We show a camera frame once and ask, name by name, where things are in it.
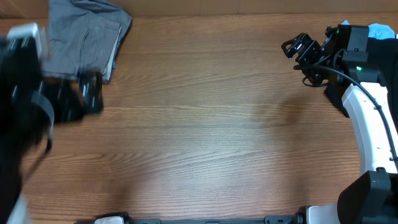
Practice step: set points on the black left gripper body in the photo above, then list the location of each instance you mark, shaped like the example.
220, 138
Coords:
64, 106

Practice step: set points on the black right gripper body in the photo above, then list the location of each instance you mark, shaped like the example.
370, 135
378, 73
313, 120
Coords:
310, 55

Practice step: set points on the grey shorts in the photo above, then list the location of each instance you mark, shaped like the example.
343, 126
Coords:
84, 35

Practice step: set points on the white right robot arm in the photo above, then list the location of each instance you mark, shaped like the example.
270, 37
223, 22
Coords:
357, 67

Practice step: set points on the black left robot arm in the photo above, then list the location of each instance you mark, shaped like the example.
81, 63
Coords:
31, 106

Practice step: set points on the black t-shirt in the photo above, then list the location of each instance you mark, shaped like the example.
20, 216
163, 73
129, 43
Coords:
383, 53

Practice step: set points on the light blue garment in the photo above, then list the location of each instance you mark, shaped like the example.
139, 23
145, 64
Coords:
380, 32

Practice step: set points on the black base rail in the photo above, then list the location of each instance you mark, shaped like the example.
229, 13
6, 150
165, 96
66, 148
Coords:
124, 218

